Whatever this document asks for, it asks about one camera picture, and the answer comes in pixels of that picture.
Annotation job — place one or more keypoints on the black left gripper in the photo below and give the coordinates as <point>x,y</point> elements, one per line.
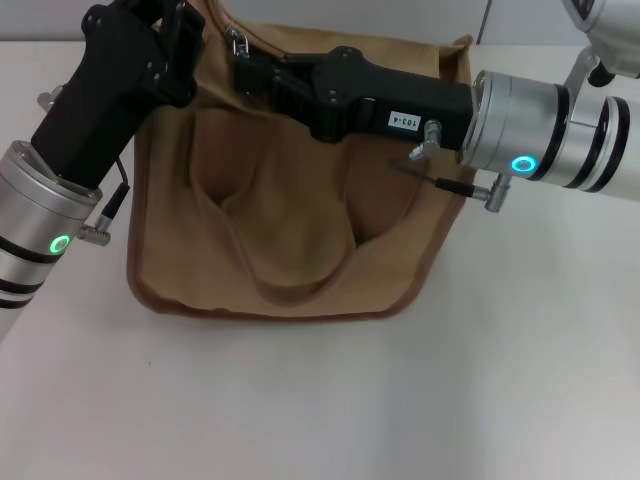
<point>100,100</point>

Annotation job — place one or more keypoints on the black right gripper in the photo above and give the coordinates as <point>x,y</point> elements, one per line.
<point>390,105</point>

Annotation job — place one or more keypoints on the silver metal zipper pull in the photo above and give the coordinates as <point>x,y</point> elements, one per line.
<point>239,40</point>

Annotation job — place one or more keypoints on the khaki canvas food bag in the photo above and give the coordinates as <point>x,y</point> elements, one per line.
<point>290,225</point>

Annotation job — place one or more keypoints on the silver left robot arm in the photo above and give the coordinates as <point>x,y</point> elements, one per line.
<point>35,225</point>

